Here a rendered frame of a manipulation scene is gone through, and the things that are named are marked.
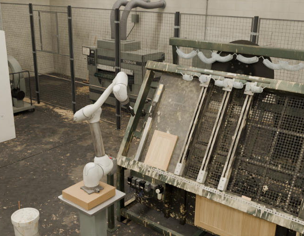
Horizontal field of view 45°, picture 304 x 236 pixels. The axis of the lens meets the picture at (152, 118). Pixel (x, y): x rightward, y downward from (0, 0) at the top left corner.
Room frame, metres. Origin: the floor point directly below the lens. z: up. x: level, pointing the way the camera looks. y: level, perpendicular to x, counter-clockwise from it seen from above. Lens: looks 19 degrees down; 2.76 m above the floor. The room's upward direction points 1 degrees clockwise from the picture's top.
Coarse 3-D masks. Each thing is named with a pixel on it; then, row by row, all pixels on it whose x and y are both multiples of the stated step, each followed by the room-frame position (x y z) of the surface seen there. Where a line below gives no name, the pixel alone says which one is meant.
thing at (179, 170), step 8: (200, 80) 3.88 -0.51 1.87; (208, 80) 3.94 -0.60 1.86; (208, 88) 3.96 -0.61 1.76; (200, 96) 3.92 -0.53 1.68; (200, 104) 3.86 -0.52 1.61; (200, 112) 3.84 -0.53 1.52; (192, 120) 3.80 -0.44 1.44; (192, 128) 3.75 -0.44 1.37; (192, 136) 3.73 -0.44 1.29; (184, 144) 3.69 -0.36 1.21; (184, 152) 3.64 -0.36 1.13; (184, 160) 3.61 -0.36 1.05; (176, 168) 3.58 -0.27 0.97
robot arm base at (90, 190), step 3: (81, 186) 3.38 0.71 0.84; (84, 186) 3.34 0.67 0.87; (96, 186) 3.32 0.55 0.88; (99, 186) 3.36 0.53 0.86; (84, 189) 3.32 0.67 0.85; (87, 189) 3.30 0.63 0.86; (90, 189) 3.29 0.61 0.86; (93, 189) 3.30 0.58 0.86; (96, 189) 3.29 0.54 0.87; (99, 189) 3.33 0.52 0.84; (102, 189) 3.35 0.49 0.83; (87, 192) 3.27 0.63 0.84; (90, 192) 3.26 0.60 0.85; (93, 192) 3.28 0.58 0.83
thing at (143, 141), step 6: (162, 84) 4.29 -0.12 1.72; (162, 90) 4.27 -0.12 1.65; (156, 96) 4.24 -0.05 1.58; (156, 108) 4.18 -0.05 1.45; (150, 120) 4.11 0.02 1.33; (150, 126) 4.09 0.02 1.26; (144, 132) 4.06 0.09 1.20; (144, 138) 4.02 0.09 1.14; (144, 144) 4.00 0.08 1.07; (138, 150) 3.96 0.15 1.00; (138, 156) 3.92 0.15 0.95
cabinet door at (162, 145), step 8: (160, 136) 3.95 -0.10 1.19; (168, 136) 3.90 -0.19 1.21; (176, 136) 3.85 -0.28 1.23; (152, 144) 3.94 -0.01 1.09; (160, 144) 3.89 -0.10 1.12; (168, 144) 3.85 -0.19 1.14; (152, 152) 3.89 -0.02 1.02; (160, 152) 3.84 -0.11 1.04; (168, 152) 3.79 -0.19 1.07; (152, 160) 3.83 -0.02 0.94; (160, 160) 3.78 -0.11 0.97; (168, 160) 3.73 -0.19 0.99; (160, 168) 3.73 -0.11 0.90
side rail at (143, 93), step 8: (152, 72) 4.51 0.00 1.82; (144, 80) 4.45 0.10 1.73; (152, 80) 4.52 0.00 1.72; (144, 88) 4.38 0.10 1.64; (144, 96) 4.38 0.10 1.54; (136, 104) 4.32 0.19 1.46; (144, 104) 4.38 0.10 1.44; (136, 112) 4.26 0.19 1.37; (136, 120) 4.26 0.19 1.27; (128, 128) 4.19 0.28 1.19; (128, 136) 4.14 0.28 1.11; (128, 144) 4.14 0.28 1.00; (120, 152) 4.06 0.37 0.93
